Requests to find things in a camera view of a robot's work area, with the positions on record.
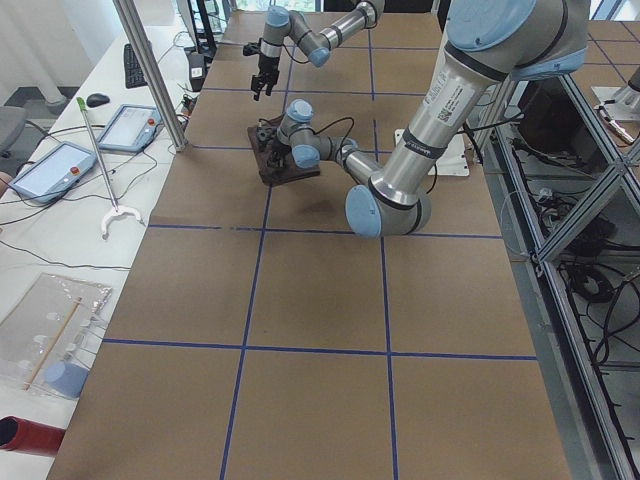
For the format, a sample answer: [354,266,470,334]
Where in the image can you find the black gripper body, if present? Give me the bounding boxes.
[258,54,280,81]
[269,139,289,161]

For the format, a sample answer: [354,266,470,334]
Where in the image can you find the brown t-shirt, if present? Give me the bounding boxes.
[247,115,320,186]

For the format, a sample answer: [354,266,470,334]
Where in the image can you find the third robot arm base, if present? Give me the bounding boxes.
[591,69,639,121]

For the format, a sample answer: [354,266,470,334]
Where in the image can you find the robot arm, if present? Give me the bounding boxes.
[243,1,385,101]
[276,1,590,238]

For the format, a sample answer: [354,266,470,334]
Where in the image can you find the black power adapter box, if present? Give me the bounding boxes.
[186,50,208,92]

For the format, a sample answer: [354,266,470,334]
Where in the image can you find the black keyboard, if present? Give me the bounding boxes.
[123,43,147,89]

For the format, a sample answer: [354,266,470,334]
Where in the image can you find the far teach pendant tablet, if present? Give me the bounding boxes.
[97,104,161,154]

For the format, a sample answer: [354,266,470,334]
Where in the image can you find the teach pendant tablet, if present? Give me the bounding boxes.
[9,142,97,204]
[97,104,161,154]

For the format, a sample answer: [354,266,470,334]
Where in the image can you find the reacher grabber stick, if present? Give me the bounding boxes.
[76,97,144,240]

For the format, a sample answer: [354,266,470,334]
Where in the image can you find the black computer mouse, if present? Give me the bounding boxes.
[85,93,110,108]

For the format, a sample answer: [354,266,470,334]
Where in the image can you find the near teach pendant tablet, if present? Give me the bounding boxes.
[9,142,97,204]

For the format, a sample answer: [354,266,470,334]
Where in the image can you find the clear plastic tray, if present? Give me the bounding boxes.
[1,274,112,399]

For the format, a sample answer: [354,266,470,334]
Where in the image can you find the blue plastic cup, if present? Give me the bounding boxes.
[45,361,89,399]

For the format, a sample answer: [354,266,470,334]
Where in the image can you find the red cylinder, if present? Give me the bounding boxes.
[1,416,66,457]

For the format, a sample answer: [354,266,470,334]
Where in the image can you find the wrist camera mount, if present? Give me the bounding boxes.
[242,41,261,57]
[255,125,277,150]

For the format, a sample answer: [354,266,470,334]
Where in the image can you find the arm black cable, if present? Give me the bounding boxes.
[309,116,441,196]

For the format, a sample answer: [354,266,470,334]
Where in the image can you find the aluminium frame post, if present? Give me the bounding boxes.
[113,0,187,152]

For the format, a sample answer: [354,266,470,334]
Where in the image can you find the white pedestal column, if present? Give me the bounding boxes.
[384,127,469,181]

